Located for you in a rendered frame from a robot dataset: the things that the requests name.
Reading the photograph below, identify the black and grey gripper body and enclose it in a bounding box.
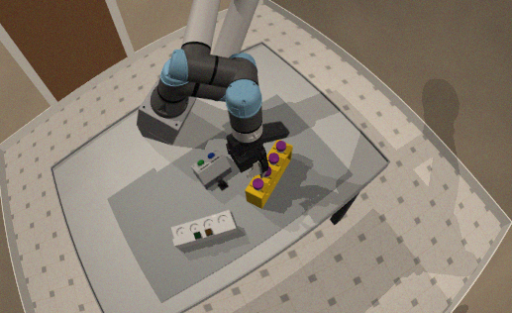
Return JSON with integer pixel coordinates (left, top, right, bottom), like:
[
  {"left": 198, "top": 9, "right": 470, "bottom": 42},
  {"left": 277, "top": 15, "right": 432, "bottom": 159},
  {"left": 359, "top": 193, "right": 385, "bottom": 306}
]
[{"left": 226, "top": 134, "right": 266, "bottom": 173}]

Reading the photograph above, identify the grey key housing with blue and green buttons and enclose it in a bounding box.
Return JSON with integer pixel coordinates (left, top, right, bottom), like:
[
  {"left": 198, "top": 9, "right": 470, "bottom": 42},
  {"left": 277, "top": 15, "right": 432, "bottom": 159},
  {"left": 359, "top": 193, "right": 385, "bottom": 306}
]
[{"left": 191, "top": 149, "right": 232, "bottom": 191}]

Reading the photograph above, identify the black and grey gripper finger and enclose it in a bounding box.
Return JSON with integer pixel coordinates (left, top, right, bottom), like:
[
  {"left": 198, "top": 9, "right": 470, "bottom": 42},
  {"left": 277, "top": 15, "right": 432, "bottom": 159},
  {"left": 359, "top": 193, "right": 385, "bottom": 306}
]
[{"left": 247, "top": 155, "right": 268, "bottom": 178}]

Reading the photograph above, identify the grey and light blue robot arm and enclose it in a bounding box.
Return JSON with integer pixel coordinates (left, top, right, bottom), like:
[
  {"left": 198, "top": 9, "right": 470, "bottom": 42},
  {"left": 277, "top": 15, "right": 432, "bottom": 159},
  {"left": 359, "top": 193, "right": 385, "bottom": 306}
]
[{"left": 151, "top": 0, "right": 289, "bottom": 145}]

